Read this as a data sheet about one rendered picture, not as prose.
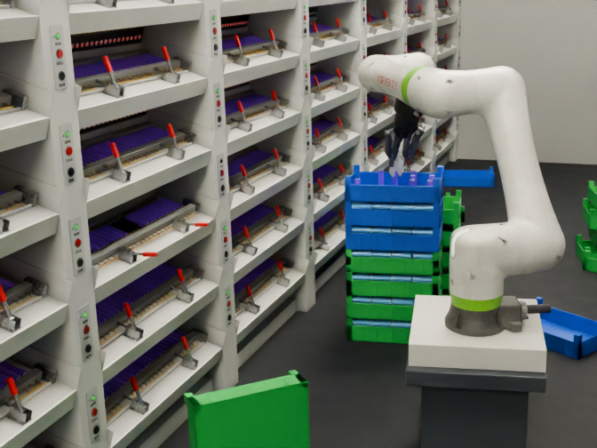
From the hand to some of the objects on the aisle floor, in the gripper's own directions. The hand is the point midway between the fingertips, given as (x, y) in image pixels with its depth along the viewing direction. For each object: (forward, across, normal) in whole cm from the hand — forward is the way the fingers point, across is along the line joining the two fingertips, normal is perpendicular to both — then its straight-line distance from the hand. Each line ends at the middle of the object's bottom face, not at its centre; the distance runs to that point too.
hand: (396, 165), depth 288 cm
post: (+70, -27, +12) cm, 76 cm away
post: (+47, -70, -38) cm, 92 cm away
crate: (+27, -68, -81) cm, 109 cm away
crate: (+43, +48, -45) cm, 78 cm away
